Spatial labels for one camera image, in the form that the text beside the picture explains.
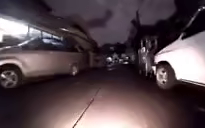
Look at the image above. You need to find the white car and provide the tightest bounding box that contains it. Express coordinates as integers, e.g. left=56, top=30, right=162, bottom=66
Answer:
left=152, top=6, right=205, bottom=91

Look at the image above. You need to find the beige minivan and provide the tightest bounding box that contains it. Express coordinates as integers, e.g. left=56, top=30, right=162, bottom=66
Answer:
left=0, top=36, right=91, bottom=90

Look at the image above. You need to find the lit building with awning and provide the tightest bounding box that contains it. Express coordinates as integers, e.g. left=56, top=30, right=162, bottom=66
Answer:
left=0, top=9, right=106, bottom=69

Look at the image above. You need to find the dark wet asphalt road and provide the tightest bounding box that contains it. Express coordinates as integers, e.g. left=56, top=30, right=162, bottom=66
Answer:
left=0, top=63, right=205, bottom=128

